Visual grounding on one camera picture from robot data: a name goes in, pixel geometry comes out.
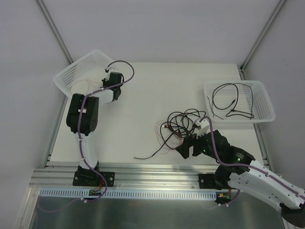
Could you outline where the thin red wire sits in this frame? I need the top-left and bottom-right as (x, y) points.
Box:
(154, 120), (185, 153)
(69, 78), (103, 94)

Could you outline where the black usb cable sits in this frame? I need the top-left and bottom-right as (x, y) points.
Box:
(225, 83), (255, 120)
(158, 108), (207, 153)

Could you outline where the thin black wire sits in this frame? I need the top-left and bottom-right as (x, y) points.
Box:
(206, 83), (239, 118)

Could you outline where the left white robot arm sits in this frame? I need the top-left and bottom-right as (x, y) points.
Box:
(66, 72), (124, 186)

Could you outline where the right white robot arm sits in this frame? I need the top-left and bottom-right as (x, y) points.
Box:
(176, 130), (305, 228)

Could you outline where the left white plastic basket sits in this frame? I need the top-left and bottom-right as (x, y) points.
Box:
(53, 50), (113, 99)

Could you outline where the white plastic basket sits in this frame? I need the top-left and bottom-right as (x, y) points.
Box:
(203, 81), (275, 124)
(53, 50), (113, 99)

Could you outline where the right white plastic basket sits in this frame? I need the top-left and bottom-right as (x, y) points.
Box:
(203, 81), (275, 124)

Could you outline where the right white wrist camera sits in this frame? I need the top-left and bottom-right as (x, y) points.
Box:
(194, 118), (210, 138)

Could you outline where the thick black cable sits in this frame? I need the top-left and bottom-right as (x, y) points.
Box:
(133, 133), (177, 160)

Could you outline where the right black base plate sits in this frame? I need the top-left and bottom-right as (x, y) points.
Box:
(198, 174), (230, 190)

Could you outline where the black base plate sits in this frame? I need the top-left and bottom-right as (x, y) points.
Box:
(72, 170), (115, 187)
(198, 174), (230, 190)

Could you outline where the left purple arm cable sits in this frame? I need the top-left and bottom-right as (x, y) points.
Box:
(76, 60), (135, 203)

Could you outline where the left aluminium frame post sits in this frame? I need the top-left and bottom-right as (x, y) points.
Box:
(35, 0), (74, 64)

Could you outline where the aluminium frame post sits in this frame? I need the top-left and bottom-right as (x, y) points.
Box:
(240, 0), (287, 72)
(35, 0), (74, 64)

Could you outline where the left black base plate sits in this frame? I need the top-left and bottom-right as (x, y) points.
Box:
(72, 170), (115, 187)

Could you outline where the aluminium mounting rail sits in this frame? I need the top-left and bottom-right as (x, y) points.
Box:
(29, 162), (217, 191)

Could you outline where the white slotted cable duct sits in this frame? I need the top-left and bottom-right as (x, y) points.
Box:
(39, 188), (216, 201)

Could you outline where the right aluminium frame post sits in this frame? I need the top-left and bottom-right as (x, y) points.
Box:
(240, 0), (287, 72)

